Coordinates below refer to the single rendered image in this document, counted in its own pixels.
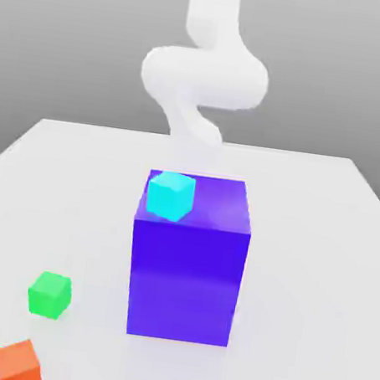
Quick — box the small cyan cube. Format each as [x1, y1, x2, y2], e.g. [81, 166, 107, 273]
[143, 168, 198, 225]

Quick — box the small green cube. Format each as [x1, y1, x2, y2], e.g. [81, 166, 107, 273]
[24, 269, 76, 323]

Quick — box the small orange cube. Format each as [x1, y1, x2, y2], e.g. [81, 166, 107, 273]
[0, 336, 49, 380]

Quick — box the large purple box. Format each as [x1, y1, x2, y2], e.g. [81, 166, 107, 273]
[118, 167, 259, 350]

